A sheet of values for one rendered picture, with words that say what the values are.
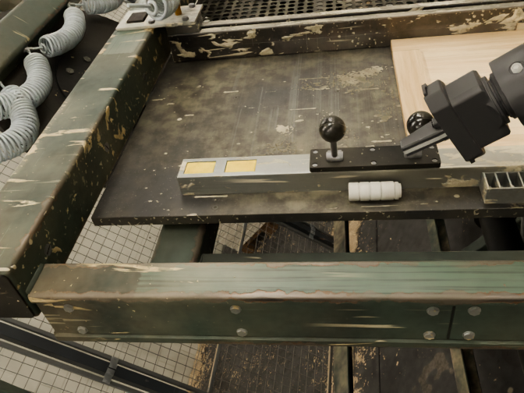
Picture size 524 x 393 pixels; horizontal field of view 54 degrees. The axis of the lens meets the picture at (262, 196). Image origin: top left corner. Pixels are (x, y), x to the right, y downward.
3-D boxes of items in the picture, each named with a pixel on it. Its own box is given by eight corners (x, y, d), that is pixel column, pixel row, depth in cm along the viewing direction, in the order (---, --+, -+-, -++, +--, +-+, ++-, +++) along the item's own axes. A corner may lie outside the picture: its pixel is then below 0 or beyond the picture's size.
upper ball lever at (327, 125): (347, 170, 82) (345, 135, 70) (323, 171, 83) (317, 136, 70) (346, 148, 83) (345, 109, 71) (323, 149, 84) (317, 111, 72)
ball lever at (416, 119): (425, 167, 80) (438, 130, 68) (400, 168, 81) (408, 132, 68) (423, 145, 81) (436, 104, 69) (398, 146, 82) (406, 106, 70)
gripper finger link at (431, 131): (401, 141, 71) (444, 118, 68) (404, 156, 68) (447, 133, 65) (395, 133, 70) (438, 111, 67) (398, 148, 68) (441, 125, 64)
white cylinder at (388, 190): (348, 205, 81) (401, 203, 79) (348, 191, 79) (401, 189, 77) (348, 192, 83) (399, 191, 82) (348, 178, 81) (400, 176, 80)
